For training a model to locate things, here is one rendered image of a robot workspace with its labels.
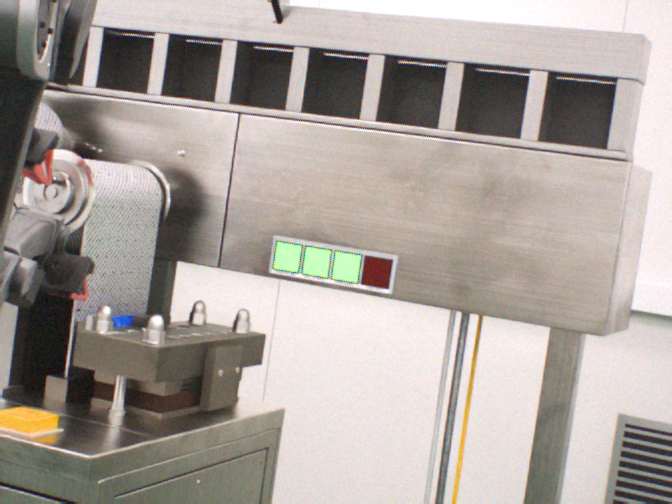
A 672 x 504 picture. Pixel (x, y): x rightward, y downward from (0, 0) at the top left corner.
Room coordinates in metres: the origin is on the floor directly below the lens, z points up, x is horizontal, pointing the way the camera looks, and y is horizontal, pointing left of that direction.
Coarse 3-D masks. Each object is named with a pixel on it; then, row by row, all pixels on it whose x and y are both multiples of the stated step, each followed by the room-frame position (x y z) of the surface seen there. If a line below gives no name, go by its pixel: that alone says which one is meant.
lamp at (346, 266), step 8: (336, 256) 2.30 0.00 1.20; (344, 256) 2.29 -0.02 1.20; (352, 256) 2.29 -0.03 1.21; (360, 256) 2.28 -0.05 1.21; (336, 264) 2.30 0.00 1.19; (344, 264) 2.29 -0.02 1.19; (352, 264) 2.28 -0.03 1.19; (336, 272) 2.30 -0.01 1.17; (344, 272) 2.29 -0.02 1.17; (352, 272) 2.28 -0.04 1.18; (344, 280) 2.29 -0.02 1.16; (352, 280) 2.28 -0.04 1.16
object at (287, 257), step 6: (282, 246) 2.34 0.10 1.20; (288, 246) 2.33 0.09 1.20; (294, 246) 2.33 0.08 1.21; (300, 246) 2.33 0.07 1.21; (276, 252) 2.34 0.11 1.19; (282, 252) 2.34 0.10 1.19; (288, 252) 2.33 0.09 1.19; (294, 252) 2.33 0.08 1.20; (300, 252) 2.33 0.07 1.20; (276, 258) 2.34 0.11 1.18; (282, 258) 2.34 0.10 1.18; (288, 258) 2.33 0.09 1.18; (294, 258) 2.33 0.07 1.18; (276, 264) 2.34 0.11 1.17; (282, 264) 2.34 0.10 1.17; (288, 264) 2.33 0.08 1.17; (294, 264) 2.33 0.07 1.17; (288, 270) 2.33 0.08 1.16; (294, 270) 2.33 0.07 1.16
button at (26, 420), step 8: (16, 408) 1.89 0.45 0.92; (24, 408) 1.90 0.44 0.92; (0, 416) 1.85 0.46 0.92; (8, 416) 1.85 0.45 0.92; (16, 416) 1.84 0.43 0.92; (24, 416) 1.85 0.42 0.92; (32, 416) 1.86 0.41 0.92; (40, 416) 1.86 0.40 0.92; (48, 416) 1.87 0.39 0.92; (56, 416) 1.89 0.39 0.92; (0, 424) 1.85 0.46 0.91; (8, 424) 1.85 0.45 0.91; (16, 424) 1.84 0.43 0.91; (24, 424) 1.83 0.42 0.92; (32, 424) 1.83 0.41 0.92; (40, 424) 1.85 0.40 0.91; (48, 424) 1.87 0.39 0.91; (56, 424) 1.89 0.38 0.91; (24, 432) 1.83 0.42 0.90; (32, 432) 1.84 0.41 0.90
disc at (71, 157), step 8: (56, 152) 2.16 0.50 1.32; (64, 152) 2.15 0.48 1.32; (72, 152) 2.15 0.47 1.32; (72, 160) 2.15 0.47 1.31; (80, 160) 2.14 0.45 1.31; (80, 168) 2.14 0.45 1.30; (88, 168) 2.13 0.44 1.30; (88, 176) 2.13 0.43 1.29; (24, 184) 2.18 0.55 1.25; (88, 184) 2.13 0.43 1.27; (24, 192) 2.18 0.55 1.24; (88, 192) 2.13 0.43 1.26; (24, 200) 2.18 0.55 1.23; (88, 200) 2.13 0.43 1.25; (88, 208) 2.13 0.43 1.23; (80, 216) 2.13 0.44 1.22; (88, 216) 2.13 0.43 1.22; (72, 224) 2.14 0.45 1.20; (80, 224) 2.13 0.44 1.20; (72, 232) 2.14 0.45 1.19
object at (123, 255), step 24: (96, 240) 2.17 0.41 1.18; (120, 240) 2.24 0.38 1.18; (144, 240) 2.31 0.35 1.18; (96, 264) 2.17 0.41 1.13; (120, 264) 2.25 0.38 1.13; (144, 264) 2.32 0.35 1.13; (96, 288) 2.18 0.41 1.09; (120, 288) 2.26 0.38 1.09; (144, 288) 2.33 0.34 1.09; (96, 312) 2.19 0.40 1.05; (120, 312) 2.27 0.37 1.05; (144, 312) 2.34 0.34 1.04
